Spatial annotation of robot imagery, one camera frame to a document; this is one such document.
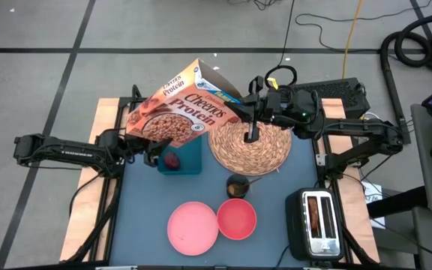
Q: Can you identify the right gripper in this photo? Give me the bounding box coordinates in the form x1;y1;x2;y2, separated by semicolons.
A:
225;76;292;144

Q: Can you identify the orange Cheerios cereal box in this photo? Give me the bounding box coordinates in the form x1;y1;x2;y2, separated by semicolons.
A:
124;58;244;149

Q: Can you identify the toast slice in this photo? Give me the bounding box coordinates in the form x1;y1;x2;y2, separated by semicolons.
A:
307;196;320;232

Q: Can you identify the teal plastic bin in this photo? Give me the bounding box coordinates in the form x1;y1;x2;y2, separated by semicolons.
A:
157;134;204;176

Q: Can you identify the round woven placemat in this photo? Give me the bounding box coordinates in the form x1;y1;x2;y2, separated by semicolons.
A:
208;119;293;176

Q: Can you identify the black mesh cup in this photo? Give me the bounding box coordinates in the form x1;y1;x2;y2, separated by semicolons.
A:
226;172;251;200

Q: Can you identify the black support bar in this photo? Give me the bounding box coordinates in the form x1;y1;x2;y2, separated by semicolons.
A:
365;185;429;219

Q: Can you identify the black chrome toaster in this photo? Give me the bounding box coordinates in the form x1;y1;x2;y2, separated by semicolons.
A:
285;187;345;263

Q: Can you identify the black perforated computer case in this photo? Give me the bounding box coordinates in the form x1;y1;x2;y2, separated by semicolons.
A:
290;77;371;120

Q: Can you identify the black coiled cable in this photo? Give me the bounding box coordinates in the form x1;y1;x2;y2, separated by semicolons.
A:
263;0;298;89

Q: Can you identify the dark red plum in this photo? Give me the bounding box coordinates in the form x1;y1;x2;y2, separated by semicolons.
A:
163;151;182;171

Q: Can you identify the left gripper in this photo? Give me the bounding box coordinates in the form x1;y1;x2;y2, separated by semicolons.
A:
124;136;173;168

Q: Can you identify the black vacuum hose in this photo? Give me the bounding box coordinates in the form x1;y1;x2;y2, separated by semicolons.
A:
379;13;432;146

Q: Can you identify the thin black floor cable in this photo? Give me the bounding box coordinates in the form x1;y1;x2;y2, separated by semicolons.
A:
294;0;432;53

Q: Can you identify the pink plate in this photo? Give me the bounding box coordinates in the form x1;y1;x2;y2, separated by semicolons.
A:
166;201;220;257

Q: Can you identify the yellow cable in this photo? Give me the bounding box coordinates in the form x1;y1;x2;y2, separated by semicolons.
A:
341;0;365;80

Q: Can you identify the red bowl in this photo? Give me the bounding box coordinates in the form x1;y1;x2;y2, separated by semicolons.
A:
216;197;258;242

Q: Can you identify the black toaster cord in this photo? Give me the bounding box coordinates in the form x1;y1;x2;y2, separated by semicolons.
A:
274;245;290;269

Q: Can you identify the white paper sheet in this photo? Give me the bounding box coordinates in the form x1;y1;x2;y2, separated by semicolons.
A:
361;181;386;230

